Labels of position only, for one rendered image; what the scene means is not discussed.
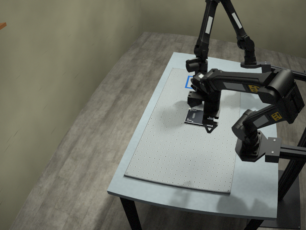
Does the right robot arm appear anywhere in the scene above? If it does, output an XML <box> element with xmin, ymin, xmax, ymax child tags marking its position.
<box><xmin>186</xmin><ymin>0</ymin><xmax>257</xmax><ymax>75</ymax></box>

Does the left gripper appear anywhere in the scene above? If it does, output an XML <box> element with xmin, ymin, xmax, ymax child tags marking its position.
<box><xmin>202</xmin><ymin>98</ymin><xmax>221</xmax><ymax>133</ymax></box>

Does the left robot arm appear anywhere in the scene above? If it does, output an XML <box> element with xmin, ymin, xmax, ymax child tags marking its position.
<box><xmin>187</xmin><ymin>69</ymin><xmax>305</xmax><ymax>157</ymax></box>

